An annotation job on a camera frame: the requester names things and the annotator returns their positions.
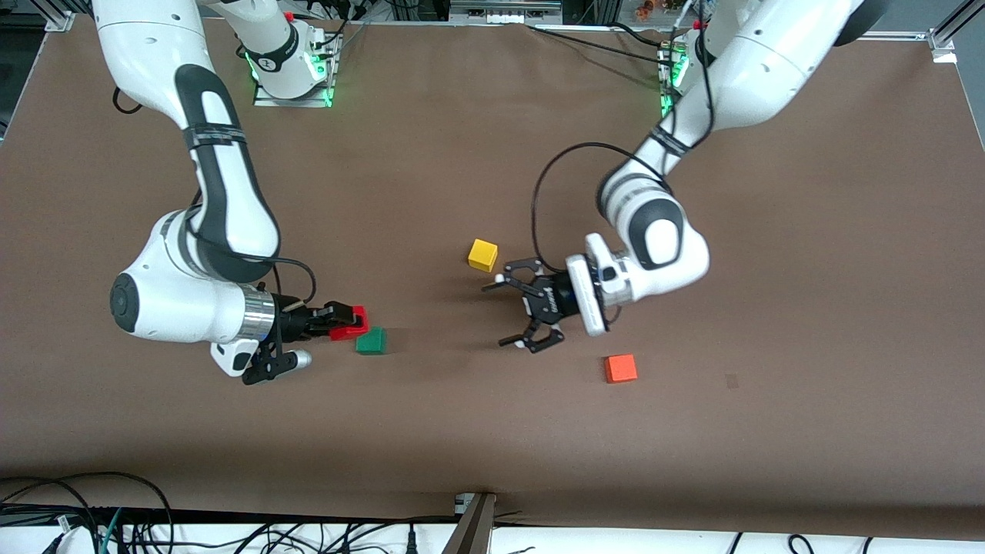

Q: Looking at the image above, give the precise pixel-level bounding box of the red wooden block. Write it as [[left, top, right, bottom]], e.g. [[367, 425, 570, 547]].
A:
[[330, 306, 371, 342]]

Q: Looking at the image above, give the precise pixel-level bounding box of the orange wooden block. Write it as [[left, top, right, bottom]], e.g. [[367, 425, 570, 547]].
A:
[[603, 353, 639, 384]]

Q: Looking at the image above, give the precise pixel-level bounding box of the brown paper table cover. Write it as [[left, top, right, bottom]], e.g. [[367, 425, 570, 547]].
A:
[[0, 14, 985, 541]]

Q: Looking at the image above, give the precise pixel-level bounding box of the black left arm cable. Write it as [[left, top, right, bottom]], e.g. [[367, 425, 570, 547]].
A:
[[529, 142, 682, 270]]

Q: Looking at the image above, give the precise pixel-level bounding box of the grey metal table post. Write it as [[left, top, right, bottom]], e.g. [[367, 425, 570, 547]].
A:
[[442, 492, 498, 554]]

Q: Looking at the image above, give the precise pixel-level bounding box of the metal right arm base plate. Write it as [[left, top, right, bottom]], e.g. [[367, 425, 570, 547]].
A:
[[253, 31, 339, 109]]

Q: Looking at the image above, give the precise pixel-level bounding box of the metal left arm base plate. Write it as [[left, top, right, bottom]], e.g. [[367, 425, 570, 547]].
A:
[[659, 42, 679, 120]]

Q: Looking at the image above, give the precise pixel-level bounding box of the black looping floor cable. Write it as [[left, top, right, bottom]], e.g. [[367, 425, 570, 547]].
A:
[[0, 471, 175, 554]]

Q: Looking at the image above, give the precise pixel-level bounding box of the long black table cable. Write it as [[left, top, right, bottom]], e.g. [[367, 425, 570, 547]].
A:
[[526, 23, 672, 65]]

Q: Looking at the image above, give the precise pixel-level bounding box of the short black table cable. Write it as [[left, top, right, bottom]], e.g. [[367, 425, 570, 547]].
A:
[[608, 22, 672, 50]]

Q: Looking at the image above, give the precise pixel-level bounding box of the teal floor cable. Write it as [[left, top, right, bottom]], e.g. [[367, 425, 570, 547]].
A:
[[95, 508, 124, 554]]

